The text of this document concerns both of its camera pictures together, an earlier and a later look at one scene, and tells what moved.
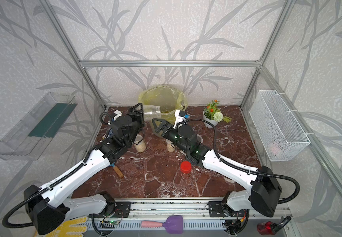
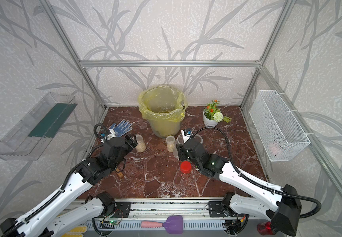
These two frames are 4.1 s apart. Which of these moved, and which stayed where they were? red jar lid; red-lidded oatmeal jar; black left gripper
Moved: red-lidded oatmeal jar; black left gripper
Stayed: red jar lid
